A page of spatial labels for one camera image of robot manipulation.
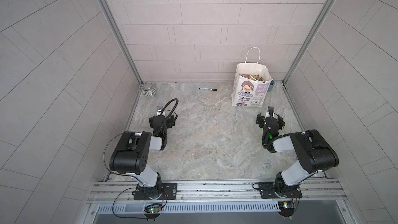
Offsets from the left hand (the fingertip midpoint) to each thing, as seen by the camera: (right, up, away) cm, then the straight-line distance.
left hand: (166, 111), depth 94 cm
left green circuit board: (+2, -38, -29) cm, 48 cm away
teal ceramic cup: (+71, +17, +15) cm, 75 cm away
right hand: (+62, 0, -1) cm, 62 cm away
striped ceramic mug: (-16, +14, +13) cm, 25 cm away
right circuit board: (+61, -41, -25) cm, 78 cm away
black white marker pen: (+29, +14, +18) cm, 36 cm away
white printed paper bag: (+50, +16, -9) cm, 53 cm away
